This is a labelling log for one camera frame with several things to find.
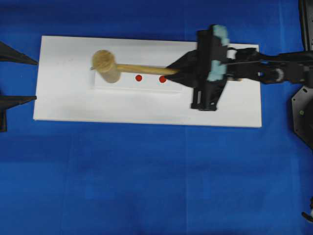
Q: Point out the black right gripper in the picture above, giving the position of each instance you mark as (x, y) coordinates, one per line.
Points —
(210, 61)

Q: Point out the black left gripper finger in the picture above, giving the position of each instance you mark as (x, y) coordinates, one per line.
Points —
(8, 54)
(10, 101)

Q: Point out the wooden mallet hammer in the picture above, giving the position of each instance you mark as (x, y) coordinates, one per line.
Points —
(104, 63)

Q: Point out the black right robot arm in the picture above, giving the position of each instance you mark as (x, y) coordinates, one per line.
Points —
(296, 67)

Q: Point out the red dot mark far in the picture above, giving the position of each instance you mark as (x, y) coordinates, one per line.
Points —
(162, 79)

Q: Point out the red dot mark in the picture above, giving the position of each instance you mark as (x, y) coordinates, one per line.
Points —
(138, 78)
(162, 79)

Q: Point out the red dot mark middle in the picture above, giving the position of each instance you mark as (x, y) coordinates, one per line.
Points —
(138, 78)

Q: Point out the white foam board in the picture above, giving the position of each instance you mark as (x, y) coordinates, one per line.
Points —
(68, 90)

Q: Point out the blue table mat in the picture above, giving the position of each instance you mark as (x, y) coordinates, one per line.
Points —
(73, 178)

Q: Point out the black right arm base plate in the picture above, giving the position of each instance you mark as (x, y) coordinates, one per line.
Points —
(302, 113)

